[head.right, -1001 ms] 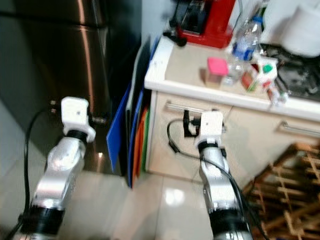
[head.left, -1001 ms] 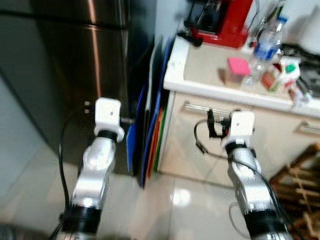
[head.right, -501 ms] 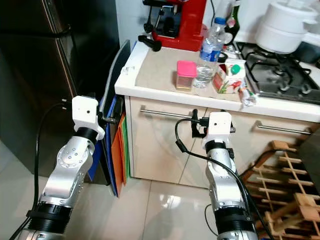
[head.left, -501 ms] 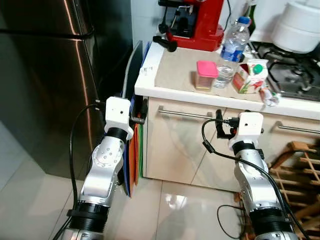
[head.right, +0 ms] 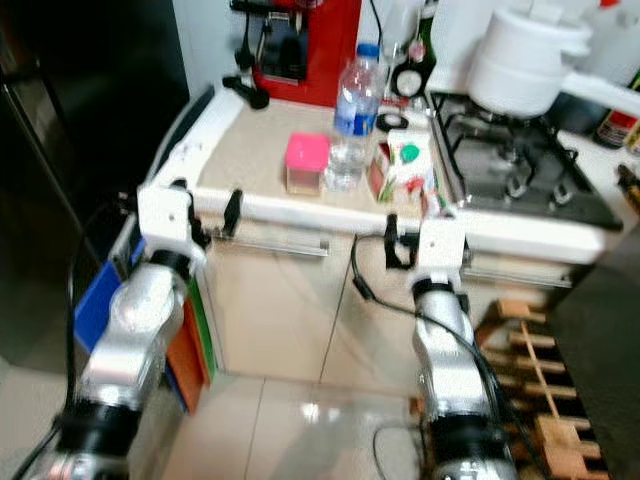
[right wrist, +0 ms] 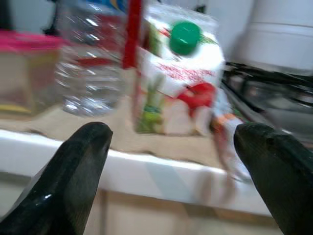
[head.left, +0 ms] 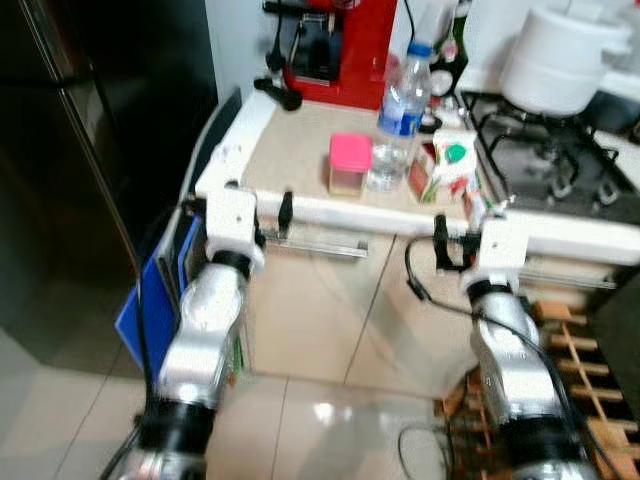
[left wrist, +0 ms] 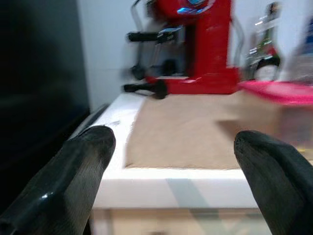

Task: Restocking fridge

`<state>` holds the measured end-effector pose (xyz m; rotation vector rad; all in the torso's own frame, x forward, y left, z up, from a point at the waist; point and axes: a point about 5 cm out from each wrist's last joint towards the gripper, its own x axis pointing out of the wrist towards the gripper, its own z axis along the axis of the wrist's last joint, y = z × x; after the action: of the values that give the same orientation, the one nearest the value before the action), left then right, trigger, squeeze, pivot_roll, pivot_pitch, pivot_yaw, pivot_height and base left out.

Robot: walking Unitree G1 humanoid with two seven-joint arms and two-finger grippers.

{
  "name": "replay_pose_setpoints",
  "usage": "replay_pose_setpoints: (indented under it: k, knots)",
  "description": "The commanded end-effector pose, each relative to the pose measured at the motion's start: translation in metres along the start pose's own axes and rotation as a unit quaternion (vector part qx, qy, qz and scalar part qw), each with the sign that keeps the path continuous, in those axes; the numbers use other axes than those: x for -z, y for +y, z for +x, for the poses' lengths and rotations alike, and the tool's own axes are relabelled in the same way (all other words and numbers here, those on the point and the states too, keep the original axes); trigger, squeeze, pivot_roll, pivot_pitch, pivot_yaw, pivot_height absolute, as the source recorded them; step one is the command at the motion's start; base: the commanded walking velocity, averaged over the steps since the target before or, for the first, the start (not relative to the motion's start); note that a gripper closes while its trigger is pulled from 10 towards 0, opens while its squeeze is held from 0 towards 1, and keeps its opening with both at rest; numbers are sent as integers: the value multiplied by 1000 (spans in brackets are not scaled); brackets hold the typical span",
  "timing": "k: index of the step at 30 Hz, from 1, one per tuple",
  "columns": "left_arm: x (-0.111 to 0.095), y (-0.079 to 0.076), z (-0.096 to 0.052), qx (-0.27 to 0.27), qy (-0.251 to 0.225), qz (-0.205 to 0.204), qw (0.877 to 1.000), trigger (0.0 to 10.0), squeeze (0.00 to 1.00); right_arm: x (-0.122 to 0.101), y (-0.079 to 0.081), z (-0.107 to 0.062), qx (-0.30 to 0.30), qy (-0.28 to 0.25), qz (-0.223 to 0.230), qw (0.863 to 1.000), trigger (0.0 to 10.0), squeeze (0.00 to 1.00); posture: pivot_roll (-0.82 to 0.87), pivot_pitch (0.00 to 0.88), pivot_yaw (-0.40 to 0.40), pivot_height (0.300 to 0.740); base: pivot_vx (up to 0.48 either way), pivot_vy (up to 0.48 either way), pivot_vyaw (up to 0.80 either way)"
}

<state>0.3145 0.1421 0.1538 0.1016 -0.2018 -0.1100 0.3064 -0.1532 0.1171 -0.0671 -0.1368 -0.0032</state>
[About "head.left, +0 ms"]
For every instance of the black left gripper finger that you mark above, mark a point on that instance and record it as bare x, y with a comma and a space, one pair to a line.
232, 185
286, 212

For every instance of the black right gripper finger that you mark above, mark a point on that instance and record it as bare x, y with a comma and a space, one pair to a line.
441, 240

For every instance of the clear blue-capped water bottle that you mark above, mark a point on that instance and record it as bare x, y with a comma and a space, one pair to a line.
405, 110

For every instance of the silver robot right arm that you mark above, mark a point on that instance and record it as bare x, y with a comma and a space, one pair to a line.
510, 370

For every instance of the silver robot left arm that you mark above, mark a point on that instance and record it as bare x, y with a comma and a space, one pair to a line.
205, 320

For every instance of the tall black fridge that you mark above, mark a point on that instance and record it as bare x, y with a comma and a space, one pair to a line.
80, 150

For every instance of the white green red carton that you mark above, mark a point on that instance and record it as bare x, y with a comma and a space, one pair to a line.
450, 160

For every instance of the cream kitchen cabinet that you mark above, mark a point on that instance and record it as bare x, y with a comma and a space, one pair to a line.
320, 300

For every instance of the pink-lidded clear jar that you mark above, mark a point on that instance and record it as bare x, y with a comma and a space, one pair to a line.
350, 152

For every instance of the blue flat folder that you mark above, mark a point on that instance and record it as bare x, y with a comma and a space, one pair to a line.
165, 300

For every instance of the black gas stove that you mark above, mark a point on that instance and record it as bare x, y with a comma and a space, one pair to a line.
560, 170

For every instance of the wooden slatted rack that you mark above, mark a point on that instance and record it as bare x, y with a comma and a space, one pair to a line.
575, 350

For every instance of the black round dial timer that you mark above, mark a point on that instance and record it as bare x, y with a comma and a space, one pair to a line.
447, 75

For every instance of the red coffee machine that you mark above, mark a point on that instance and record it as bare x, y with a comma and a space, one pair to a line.
365, 50

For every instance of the white cooking pot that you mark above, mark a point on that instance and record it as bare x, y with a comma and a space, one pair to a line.
560, 60

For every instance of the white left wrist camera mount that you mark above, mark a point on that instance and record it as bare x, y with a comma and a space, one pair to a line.
232, 215

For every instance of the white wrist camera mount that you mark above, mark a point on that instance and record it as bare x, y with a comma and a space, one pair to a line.
232, 215
500, 245

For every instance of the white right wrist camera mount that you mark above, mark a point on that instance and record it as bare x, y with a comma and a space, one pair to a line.
500, 245

